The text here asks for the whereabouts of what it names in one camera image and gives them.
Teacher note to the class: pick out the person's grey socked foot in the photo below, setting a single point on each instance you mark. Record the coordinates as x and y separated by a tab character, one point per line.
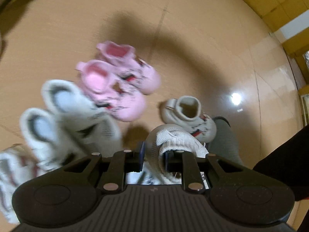
227	140

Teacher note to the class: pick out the white maroon high-top shoe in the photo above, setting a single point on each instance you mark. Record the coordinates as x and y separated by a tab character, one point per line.
12	174

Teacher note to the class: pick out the white black mesh sneaker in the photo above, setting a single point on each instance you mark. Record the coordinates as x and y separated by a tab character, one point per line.
48	149
96	125

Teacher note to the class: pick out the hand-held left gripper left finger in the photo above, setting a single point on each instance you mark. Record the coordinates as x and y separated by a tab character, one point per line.
141	157

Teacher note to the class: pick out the beige knit shoe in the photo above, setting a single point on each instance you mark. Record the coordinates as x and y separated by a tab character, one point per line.
173	116
178	137

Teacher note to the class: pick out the pink knit shoe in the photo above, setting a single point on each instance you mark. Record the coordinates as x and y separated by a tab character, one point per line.
125	104
144	77

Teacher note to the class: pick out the person's black trouser leg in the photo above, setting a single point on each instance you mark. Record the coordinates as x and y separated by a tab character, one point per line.
284	164

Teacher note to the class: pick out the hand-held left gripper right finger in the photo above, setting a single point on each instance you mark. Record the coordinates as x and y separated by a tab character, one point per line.
169	162

